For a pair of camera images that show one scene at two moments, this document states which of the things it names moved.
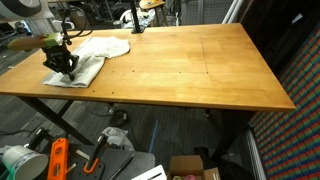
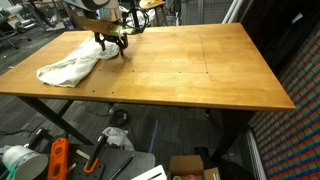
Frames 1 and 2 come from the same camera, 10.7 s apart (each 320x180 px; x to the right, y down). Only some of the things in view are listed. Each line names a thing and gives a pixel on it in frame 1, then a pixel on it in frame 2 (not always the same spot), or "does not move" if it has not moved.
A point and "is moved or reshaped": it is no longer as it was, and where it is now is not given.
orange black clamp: [95, 155] does not move
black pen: [122, 167] does not move
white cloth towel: [92, 56] is moved or reshaped
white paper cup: [25, 163] does not move
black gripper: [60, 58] -> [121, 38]
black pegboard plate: [112, 164] does not move
